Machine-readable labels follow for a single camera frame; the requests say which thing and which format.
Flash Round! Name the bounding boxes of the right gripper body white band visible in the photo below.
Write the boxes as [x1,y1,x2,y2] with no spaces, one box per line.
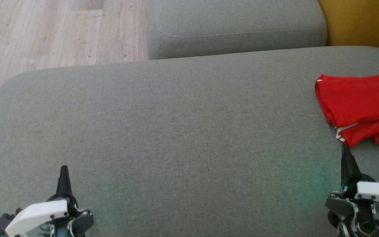
[325,174,379,237]

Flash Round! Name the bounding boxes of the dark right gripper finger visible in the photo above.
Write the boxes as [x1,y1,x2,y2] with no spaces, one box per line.
[341,145,362,187]

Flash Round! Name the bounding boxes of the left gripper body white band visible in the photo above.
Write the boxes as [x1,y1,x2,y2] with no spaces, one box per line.
[5,194,94,237]

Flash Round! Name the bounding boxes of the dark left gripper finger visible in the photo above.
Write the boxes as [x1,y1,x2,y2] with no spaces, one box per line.
[56,166,73,199]

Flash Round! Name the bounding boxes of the red shorts with white stripes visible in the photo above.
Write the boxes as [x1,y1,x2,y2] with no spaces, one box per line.
[315,75,379,129]

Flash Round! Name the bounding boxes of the large grey sofa seat cushion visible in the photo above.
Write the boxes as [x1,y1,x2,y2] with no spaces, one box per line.
[0,46,379,237]

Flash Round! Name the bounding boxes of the yellow cushion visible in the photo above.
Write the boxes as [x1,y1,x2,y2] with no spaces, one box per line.
[318,0,379,57]

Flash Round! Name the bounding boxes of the small grey sofa cushion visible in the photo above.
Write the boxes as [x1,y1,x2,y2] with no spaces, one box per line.
[147,0,328,60]

